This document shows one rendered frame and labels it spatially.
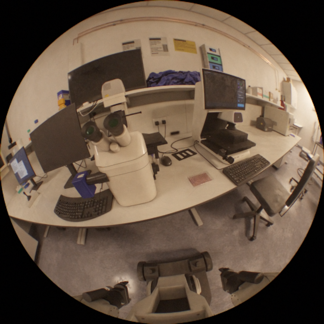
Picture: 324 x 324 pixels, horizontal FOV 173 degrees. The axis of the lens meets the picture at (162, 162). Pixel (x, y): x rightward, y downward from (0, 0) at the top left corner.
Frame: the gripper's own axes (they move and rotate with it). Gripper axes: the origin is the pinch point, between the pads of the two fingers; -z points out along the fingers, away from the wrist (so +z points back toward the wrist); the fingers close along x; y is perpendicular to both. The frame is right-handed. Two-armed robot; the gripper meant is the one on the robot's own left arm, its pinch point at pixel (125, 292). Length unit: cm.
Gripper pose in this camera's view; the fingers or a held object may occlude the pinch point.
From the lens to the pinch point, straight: 63.2
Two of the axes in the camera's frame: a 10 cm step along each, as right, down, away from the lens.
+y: -9.9, 1.7, -0.2
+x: -1.3, -6.7, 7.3
